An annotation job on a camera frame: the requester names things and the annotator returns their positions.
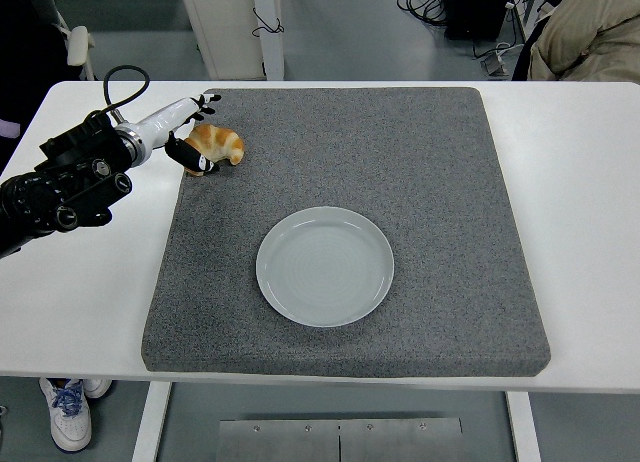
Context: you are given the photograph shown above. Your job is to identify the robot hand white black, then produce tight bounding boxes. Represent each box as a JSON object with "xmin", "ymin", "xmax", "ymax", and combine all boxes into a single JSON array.
[{"xmin": 130, "ymin": 93, "xmax": 223, "ymax": 176}]

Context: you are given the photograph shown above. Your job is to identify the golden croissant bread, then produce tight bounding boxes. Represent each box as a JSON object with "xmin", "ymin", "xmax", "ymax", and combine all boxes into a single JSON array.
[{"xmin": 183, "ymin": 123, "xmax": 245, "ymax": 176}]

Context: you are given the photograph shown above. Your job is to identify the light grey round plate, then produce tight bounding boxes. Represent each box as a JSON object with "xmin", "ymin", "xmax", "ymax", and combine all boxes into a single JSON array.
[{"xmin": 255, "ymin": 206, "xmax": 395, "ymax": 328}]

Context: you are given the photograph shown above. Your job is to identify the white chair armrest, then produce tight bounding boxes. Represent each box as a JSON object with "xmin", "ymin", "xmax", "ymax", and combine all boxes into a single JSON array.
[{"xmin": 65, "ymin": 25, "xmax": 96, "ymax": 68}]

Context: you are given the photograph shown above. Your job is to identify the person in dark clothing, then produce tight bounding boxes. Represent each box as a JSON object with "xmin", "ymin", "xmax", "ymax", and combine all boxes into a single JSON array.
[{"xmin": 0, "ymin": 0, "xmax": 86, "ymax": 171}]

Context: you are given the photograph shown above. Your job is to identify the grey foam mat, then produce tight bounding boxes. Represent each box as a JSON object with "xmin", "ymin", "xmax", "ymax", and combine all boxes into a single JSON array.
[{"xmin": 140, "ymin": 86, "xmax": 552, "ymax": 379}]

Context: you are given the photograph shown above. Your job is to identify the white table leg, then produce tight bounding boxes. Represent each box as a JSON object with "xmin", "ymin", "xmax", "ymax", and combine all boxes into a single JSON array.
[
  {"xmin": 504, "ymin": 391, "xmax": 542, "ymax": 462},
  {"xmin": 131, "ymin": 381, "xmax": 174, "ymax": 462}
]

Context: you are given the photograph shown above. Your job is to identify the person's white shoe blue laces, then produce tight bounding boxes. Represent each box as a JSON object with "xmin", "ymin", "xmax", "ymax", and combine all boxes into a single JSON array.
[{"xmin": 39, "ymin": 377, "xmax": 93, "ymax": 453}]

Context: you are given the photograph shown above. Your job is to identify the black equipment box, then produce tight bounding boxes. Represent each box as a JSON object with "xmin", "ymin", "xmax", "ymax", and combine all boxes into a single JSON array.
[{"xmin": 444, "ymin": 0, "xmax": 516, "ymax": 39}]

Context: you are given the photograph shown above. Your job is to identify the grey floor power adapter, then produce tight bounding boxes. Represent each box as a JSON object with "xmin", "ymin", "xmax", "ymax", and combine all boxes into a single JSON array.
[{"xmin": 480, "ymin": 41, "xmax": 511, "ymax": 76}]

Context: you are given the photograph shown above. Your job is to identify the person in beige jacket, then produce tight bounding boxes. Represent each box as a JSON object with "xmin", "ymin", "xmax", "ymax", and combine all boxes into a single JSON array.
[{"xmin": 510, "ymin": 0, "xmax": 640, "ymax": 83}]

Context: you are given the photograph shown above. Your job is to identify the white furniture post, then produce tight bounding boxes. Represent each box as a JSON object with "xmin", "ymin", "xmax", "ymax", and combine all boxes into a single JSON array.
[{"xmin": 177, "ymin": 0, "xmax": 286, "ymax": 82}]

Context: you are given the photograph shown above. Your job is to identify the thin black cable on post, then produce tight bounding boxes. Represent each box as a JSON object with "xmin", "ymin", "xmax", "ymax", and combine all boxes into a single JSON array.
[{"xmin": 251, "ymin": 6, "xmax": 286, "ymax": 37}]

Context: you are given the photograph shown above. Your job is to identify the black cable bundle on floor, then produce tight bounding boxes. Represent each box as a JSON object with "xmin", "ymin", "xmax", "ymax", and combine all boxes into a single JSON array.
[{"xmin": 397, "ymin": 0, "xmax": 451, "ymax": 28}]

